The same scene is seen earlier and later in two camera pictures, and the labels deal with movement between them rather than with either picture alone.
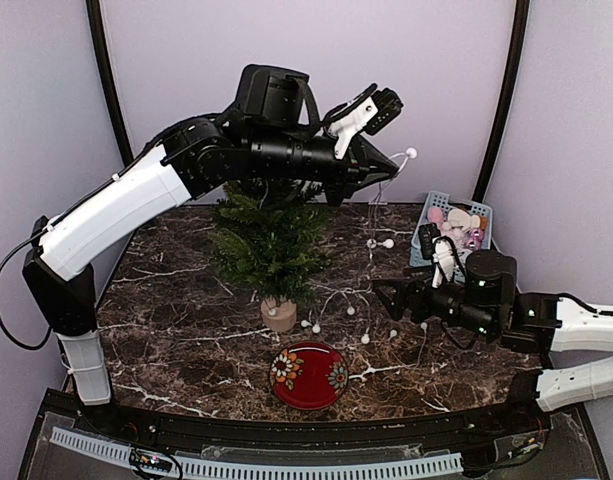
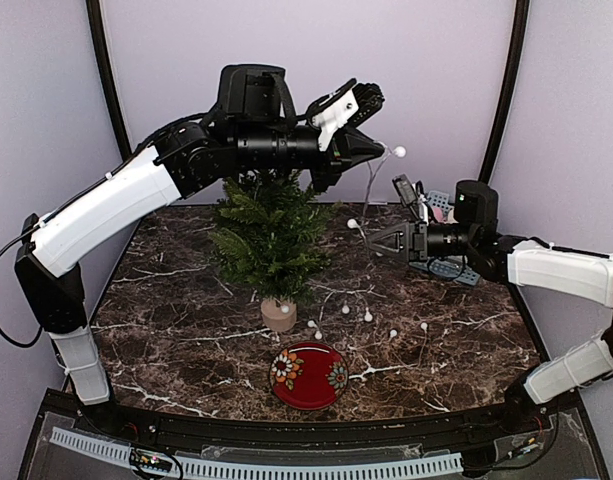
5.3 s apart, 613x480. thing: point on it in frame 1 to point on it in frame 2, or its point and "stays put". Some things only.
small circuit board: [138, 456] stays put
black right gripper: [405, 289] to [412, 242]
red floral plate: [308, 376] stays put
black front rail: [463, 424] stays put
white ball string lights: [353, 297] to [355, 223]
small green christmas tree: [275, 243] stays put
